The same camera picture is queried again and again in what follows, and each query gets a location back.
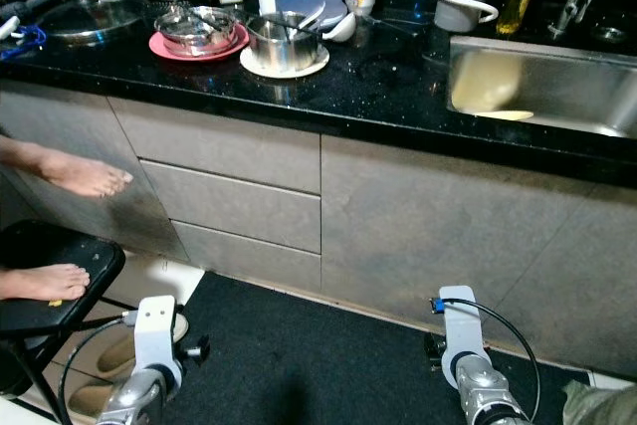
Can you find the pink plastic plate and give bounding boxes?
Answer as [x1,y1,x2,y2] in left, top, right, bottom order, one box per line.
[148,29,250,63]

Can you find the beige slipper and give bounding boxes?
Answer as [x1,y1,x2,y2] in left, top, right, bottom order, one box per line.
[95,316,190,381]
[60,385,130,424]

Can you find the grey cabinet drawer front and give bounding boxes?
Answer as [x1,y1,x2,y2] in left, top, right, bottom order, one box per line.
[167,221,321,294]
[139,160,321,254]
[112,97,322,195]

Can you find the black floor mat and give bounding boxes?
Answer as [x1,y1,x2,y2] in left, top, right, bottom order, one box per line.
[169,271,593,425]

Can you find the black stool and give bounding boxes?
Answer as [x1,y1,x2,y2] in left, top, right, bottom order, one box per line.
[0,220,140,425]

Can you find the bare human foot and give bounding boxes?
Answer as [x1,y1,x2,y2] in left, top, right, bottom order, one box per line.
[0,263,91,303]

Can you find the stainless steel sink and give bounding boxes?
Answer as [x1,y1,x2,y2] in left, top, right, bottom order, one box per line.
[448,35,637,139]

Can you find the small steel pot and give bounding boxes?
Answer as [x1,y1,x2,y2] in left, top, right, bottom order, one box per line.
[247,12,321,73]

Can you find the wide steel bowl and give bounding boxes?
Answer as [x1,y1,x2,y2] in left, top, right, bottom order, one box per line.
[155,7,240,56]

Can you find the glass pot lid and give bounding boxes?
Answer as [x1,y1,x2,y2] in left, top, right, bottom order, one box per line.
[40,0,150,45]

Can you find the steel spoon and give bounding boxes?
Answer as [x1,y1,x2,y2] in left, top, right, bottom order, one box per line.
[274,2,327,40]

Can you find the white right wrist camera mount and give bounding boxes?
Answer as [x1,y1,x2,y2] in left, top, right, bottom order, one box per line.
[436,286,481,371]

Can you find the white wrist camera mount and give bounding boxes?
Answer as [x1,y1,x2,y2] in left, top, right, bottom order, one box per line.
[436,286,481,371]
[133,295,186,376]

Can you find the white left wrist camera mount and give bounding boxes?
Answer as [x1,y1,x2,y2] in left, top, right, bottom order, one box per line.
[133,295,186,376]

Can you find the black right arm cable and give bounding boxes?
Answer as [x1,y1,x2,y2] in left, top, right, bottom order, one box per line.
[433,298,543,421]

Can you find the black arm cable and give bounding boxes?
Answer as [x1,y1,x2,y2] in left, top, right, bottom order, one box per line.
[433,298,543,421]
[57,311,140,425]

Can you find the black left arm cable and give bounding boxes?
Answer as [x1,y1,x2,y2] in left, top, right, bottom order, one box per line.
[57,311,140,425]

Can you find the blue cord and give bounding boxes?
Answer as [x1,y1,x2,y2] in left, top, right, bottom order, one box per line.
[0,25,49,60]

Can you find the steel drain ring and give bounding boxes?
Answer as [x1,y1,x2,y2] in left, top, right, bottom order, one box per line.
[592,25,630,45]

